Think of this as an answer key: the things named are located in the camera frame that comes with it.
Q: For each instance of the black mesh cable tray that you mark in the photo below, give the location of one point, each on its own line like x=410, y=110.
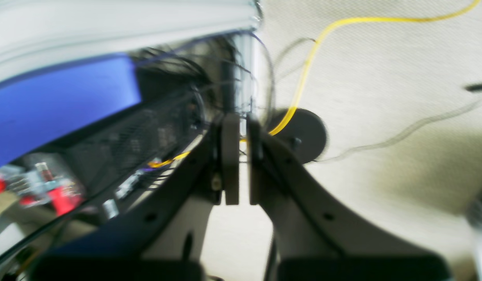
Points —
x=107, y=151

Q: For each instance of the black cylinder on floor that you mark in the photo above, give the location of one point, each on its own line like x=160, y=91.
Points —
x=304, y=137

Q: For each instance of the red and white clutter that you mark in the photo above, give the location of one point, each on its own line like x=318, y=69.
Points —
x=39, y=186

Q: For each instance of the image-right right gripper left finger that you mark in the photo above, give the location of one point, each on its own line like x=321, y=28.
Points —
x=161, y=238

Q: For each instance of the blue panel under table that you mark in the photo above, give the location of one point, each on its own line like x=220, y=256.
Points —
x=41, y=106

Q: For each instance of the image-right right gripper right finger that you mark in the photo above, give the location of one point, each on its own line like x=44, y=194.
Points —
x=315, y=236

